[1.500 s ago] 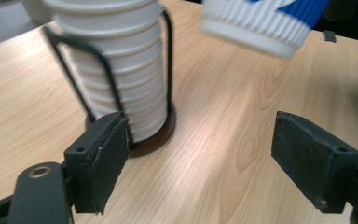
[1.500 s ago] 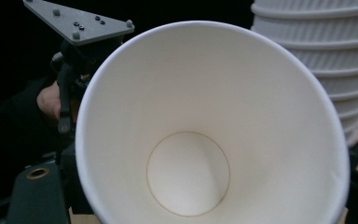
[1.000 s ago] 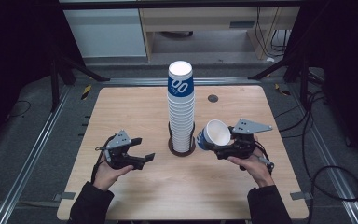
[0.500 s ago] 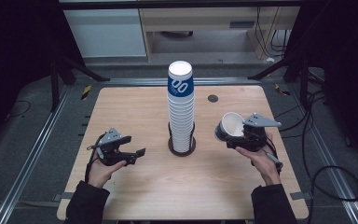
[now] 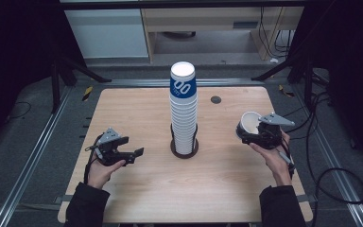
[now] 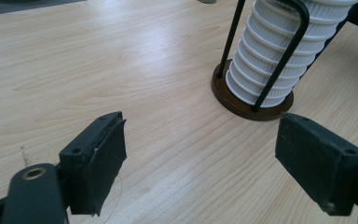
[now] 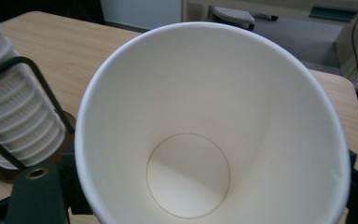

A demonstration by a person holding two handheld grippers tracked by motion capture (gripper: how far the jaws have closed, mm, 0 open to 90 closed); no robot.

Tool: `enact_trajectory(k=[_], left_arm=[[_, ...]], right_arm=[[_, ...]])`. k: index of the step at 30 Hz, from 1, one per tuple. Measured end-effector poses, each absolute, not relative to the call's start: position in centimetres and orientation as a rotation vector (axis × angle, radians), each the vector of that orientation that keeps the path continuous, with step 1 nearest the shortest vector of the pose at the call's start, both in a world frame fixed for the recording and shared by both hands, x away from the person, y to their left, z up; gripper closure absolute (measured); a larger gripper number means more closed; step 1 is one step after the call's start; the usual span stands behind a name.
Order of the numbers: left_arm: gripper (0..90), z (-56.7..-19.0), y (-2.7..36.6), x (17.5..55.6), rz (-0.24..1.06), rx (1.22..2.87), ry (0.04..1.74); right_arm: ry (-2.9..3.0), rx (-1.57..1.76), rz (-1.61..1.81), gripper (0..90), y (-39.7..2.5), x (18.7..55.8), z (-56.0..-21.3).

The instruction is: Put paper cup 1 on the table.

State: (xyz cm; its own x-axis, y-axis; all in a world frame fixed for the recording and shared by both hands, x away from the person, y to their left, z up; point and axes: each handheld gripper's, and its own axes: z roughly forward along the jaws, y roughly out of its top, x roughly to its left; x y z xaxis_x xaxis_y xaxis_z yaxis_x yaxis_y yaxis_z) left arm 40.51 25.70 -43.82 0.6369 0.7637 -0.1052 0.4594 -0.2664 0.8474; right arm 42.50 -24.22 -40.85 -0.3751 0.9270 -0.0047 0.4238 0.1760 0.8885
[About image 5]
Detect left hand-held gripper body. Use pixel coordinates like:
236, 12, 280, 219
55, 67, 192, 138
94, 127, 127, 167

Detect left hand-held gripper cable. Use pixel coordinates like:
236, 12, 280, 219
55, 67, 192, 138
83, 135, 104, 185

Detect blue and white paper cup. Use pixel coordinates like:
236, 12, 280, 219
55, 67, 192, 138
235, 111, 263, 141

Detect yellow and black tape strip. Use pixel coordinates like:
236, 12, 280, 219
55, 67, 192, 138
81, 85, 94, 102
278, 84, 296, 98

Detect hand-held gripper cable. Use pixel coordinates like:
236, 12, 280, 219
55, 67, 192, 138
277, 138, 296, 181
83, 135, 104, 185

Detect black metal stand leg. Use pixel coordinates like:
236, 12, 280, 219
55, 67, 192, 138
251, 56, 317, 108
50, 53, 112, 114

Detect black looped floor cable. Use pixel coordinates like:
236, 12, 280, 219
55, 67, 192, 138
283, 91, 363, 227

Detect dark round object under desk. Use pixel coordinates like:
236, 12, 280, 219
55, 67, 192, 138
162, 30, 197, 41

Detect person's left hand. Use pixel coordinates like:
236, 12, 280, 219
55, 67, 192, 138
86, 152, 127, 190

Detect black cables under desk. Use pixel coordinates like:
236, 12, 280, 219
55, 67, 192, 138
258, 7, 296, 60

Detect right hand-held gripper cable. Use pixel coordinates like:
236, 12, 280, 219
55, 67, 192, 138
277, 138, 296, 181

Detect person's right hand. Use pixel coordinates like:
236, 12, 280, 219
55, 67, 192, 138
249, 131, 294, 187

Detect light wooden desk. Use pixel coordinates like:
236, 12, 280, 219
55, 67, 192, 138
140, 7, 305, 61

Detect black overhead frame bar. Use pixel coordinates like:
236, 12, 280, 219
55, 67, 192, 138
59, 0, 306, 9

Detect thin black floor cable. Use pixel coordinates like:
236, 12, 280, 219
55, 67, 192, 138
4, 100, 32, 124

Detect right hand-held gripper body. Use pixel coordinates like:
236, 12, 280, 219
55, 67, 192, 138
254, 113, 296, 150

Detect black wire cup holder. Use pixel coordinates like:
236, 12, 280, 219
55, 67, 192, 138
169, 123, 200, 160

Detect aluminium floor rail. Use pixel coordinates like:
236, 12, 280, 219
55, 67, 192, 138
0, 86, 74, 227
291, 86, 363, 227
102, 78, 266, 89

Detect stack of white paper cups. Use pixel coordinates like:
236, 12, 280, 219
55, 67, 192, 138
169, 61, 199, 155

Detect white cabinet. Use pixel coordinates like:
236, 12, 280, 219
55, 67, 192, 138
63, 9, 149, 60

